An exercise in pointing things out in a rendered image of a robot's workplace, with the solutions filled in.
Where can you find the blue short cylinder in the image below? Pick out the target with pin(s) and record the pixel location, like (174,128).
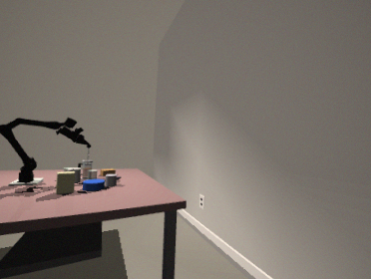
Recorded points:
(93,184)

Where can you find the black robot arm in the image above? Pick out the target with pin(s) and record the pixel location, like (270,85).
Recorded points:
(26,174)

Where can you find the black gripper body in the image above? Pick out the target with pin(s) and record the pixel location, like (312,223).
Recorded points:
(72,136)

